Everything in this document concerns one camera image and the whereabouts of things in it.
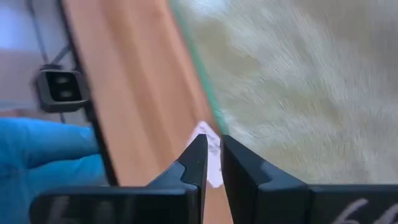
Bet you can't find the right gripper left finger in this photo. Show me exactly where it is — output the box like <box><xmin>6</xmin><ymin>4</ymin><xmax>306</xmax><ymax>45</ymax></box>
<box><xmin>29</xmin><ymin>133</ymin><xmax>208</xmax><ymax>224</ymax></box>

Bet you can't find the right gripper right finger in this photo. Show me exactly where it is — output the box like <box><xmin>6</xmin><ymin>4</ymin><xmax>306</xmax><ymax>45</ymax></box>
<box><xmin>220</xmin><ymin>134</ymin><xmax>398</xmax><ymax>224</ymax></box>

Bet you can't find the blue plastic bin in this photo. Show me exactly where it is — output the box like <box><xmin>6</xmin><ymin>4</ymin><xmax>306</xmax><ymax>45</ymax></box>
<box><xmin>0</xmin><ymin>117</ymin><xmax>108</xmax><ymax>224</ymax></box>

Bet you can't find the grey camera device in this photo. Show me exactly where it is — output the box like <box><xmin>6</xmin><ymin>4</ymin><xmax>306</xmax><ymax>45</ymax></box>
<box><xmin>33</xmin><ymin>63</ymin><xmax>91</xmax><ymax>113</ymax></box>

